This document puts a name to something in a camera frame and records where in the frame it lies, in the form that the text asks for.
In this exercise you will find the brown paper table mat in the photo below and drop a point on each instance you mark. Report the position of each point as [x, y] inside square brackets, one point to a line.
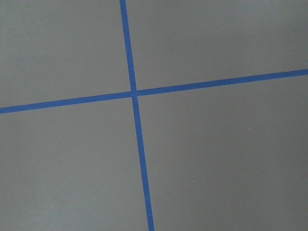
[153, 115]

